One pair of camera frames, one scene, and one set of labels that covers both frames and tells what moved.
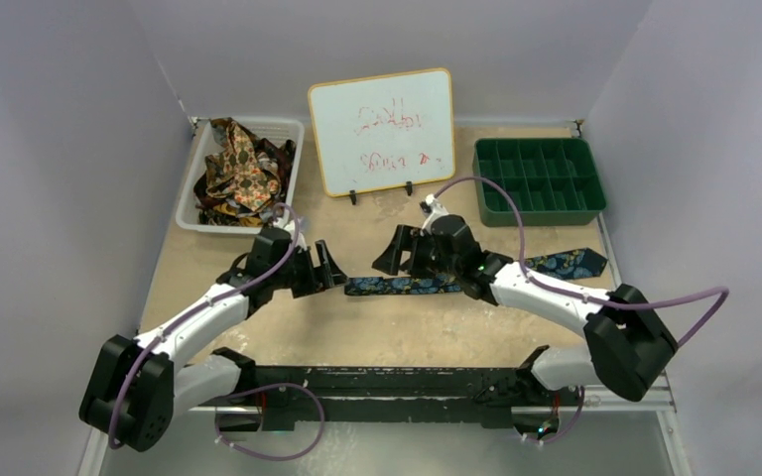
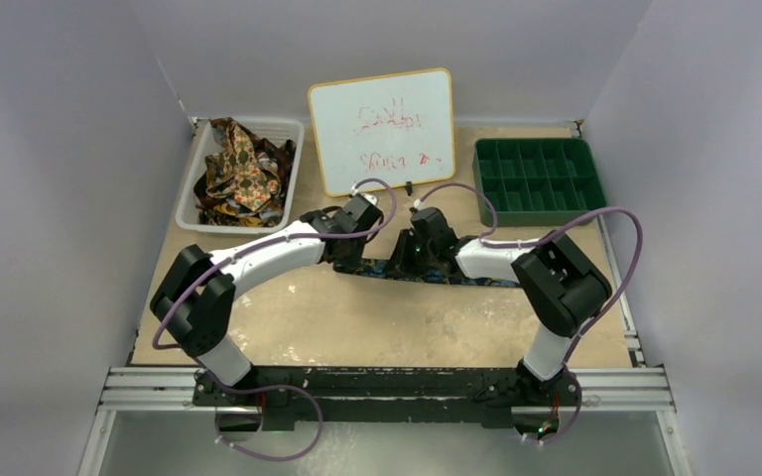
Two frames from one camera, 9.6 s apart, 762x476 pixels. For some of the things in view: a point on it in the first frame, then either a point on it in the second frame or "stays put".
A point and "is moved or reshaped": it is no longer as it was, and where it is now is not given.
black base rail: [380, 393] stays put
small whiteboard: [383, 131] stays put
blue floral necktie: [575, 264] is moved or reshaped
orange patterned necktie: [235, 172] stays put
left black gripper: [317, 279] -> [358, 254]
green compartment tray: [556, 181] stays put
